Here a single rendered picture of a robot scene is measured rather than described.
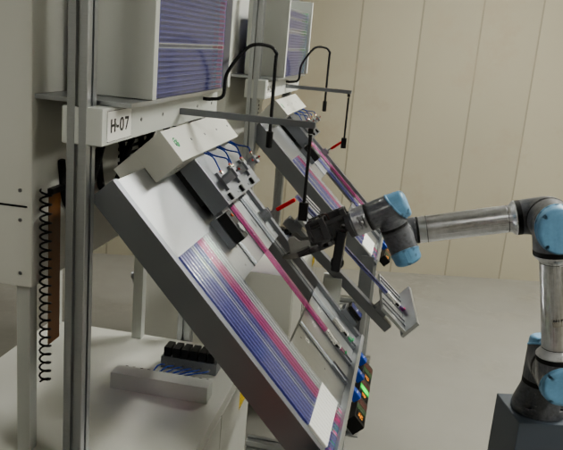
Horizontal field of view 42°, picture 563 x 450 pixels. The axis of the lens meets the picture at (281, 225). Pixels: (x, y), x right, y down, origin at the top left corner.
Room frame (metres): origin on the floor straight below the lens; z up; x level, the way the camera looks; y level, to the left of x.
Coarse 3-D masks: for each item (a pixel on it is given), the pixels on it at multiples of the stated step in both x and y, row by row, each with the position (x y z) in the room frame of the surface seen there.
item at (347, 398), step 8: (360, 336) 1.93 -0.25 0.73; (360, 344) 1.87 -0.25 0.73; (352, 352) 1.84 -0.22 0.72; (360, 352) 1.83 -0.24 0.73; (352, 360) 1.78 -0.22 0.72; (352, 368) 1.72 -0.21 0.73; (352, 376) 1.67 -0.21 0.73; (352, 384) 1.62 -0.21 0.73; (344, 392) 1.60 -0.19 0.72; (352, 392) 1.59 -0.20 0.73; (344, 400) 1.55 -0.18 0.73; (344, 408) 1.50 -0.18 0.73; (344, 416) 1.46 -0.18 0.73; (344, 424) 1.43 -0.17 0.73; (344, 432) 1.40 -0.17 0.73; (336, 440) 1.36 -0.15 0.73; (336, 448) 1.33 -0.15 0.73
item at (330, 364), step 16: (320, 304) 1.89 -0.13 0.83; (304, 320) 1.71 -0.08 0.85; (304, 336) 1.64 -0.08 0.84; (320, 336) 1.73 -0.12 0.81; (336, 336) 1.82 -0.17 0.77; (352, 336) 1.93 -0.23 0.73; (304, 352) 1.57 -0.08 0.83; (320, 352) 1.65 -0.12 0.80; (336, 352) 1.74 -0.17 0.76; (320, 368) 1.59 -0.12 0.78; (336, 368) 1.66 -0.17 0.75; (336, 384) 1.60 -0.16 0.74; (336, 400) 1.53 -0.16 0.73
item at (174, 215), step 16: (128, 176) 1.45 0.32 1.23; (144, 176) 1.51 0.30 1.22; (176, 176) 1.66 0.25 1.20; (128, 192) 1.40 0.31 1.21; (144, 192) 1.46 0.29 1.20; (160, 192) 1.52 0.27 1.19; (176, 192) 1.59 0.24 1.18; (144, 208) 1.41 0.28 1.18; (160, 208) 1.47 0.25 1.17; (176, 208) 1.53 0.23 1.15; (192, 208) 1.61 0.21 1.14; (224, 208) 1.78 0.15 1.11; (240, 208) 1.88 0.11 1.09; (256, 208) 1.99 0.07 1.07; (160, 224) 1.42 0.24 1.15; (176, 224) 1.48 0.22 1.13; (192, 224) 1.55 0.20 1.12; (208, 224) 1.62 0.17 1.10; (256, 224) 1.90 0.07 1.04; (176, 240) 1.42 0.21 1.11; (192, 240) 1.49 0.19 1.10; (240, 256) 1.65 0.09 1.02; (256, 256) 1.74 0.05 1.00; (240, 272) 1.58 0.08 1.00
